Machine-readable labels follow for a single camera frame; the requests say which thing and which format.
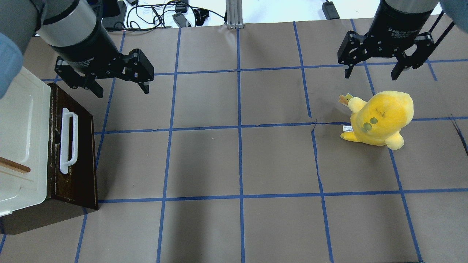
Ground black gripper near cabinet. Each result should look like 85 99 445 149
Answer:
37 0 154 98

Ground yellow plush dinosaur toy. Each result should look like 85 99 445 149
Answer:
339 91 414 150

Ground black gripper near toy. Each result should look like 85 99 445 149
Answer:
337 0 439 80

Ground tangled black cables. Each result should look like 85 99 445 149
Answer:
102 0 225 32

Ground black power adapter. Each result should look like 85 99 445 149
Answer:
321 0 340 20

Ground wooden cabinet door handle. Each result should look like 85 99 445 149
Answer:
0 157 31 174

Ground grey robot arm near toy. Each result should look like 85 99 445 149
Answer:
337 0 467 80

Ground aluminium frame post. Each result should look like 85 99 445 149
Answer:
226 0 244 29

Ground cream plastic cabinet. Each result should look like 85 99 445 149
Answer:
0 67 51 216

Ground grey robot arm near cabinet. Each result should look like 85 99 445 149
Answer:
0 0 154 98

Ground dark brown wooden drawer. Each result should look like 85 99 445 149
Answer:
1 83 98 235

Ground white drawer handle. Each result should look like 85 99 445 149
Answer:
60 107 79 174

